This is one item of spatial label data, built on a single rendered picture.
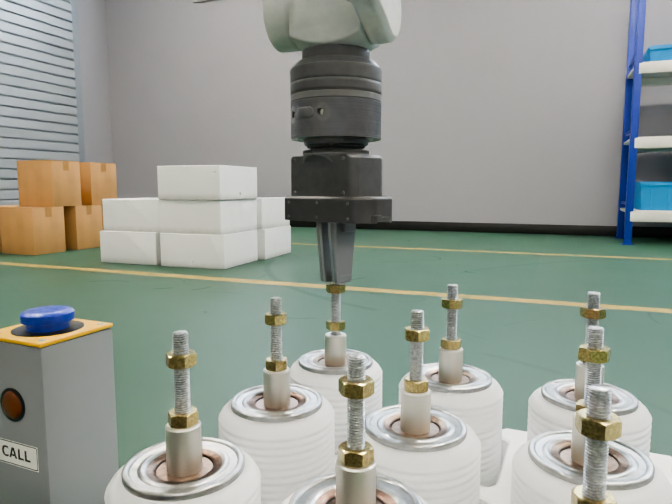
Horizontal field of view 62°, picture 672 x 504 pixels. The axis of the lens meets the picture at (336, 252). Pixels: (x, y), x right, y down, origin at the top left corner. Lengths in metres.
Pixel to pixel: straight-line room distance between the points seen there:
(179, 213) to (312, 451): 2.69
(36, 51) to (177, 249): 4.01
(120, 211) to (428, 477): 3.06
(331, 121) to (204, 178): 2.49
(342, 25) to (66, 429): 0.41
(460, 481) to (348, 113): 0.31
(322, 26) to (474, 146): 4.96
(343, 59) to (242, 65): 5.91
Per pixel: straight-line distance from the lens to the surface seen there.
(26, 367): 0.49
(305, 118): 0.52
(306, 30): 0.55
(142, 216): 3.27
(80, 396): 0.51
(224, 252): 2.96
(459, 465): 0.41
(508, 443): 0.61
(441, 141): 5.52
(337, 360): 0.57
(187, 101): 6.77
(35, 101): 6.62
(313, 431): 0.45
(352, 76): 0.52
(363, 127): 0.52
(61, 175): 4.11
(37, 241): 3.99
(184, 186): 3.06
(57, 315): 0.50
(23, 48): 6.64
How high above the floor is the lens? 0.43
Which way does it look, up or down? 7 degrees down
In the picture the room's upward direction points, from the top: straight up
